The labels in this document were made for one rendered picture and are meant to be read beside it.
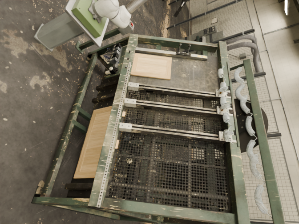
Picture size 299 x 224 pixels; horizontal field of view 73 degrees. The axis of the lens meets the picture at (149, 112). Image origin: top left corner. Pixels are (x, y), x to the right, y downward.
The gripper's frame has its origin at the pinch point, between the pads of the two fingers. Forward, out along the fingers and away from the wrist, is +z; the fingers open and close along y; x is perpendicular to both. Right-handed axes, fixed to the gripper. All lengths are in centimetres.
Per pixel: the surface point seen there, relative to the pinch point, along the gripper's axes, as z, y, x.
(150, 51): 79, 21, 2
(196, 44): 61, 59, -47
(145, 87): 70, -40, -13
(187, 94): 55, -29, -57
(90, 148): 126, -115, 7
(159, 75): 73, -12, -21
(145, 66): 80, -5, -1
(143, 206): 58, -155, -55
